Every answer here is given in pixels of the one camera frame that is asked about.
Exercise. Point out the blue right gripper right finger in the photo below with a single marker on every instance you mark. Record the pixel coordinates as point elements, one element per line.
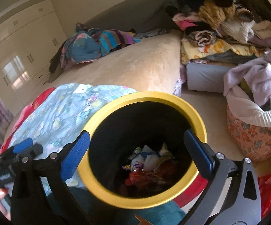
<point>201,154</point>

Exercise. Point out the red plastic bag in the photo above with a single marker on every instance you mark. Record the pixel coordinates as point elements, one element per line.
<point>162,176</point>
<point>264,183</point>

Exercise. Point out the floral laundry basket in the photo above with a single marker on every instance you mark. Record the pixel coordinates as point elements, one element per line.
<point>253,141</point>

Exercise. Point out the cream white wardrobe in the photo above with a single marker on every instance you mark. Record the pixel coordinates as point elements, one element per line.
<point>28,41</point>

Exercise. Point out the grey storage box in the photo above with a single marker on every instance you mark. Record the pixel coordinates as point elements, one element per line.
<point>206,77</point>

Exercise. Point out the pile of clothes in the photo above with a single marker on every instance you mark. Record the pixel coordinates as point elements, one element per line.
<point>233,31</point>

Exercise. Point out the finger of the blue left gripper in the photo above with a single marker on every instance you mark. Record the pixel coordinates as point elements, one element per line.
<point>24,145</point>

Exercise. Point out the hello kitty blue quilt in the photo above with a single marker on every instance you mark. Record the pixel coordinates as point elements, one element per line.
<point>62,116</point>

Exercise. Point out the dark brown garment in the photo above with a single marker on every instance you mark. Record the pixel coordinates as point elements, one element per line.
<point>55,66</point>

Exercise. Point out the grey bed headboard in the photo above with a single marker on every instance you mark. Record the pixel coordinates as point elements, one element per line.
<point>139,15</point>

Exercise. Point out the yellow rimmed black trash bin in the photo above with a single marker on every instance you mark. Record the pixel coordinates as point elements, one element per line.
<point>143,118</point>

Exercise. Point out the beige bed mattress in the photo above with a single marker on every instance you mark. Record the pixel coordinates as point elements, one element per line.
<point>153,64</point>

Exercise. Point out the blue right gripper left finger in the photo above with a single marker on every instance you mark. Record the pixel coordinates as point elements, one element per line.
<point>74,153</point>

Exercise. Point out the yellow white snack wrapper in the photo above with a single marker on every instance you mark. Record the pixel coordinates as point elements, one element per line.
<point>164,151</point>

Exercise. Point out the red pink blanket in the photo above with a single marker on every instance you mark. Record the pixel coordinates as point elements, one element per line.
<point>25,113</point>

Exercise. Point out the blue floral crumpled clothes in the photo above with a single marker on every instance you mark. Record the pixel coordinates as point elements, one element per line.
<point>82,47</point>

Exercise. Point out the lavender towel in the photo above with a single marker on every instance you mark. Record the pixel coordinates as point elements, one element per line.
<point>247,89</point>

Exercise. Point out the striped colourful garment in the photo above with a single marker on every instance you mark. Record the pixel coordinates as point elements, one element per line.
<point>113,39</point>

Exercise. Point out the red plastic bag on floor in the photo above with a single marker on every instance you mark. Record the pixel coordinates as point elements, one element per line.
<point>264,183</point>

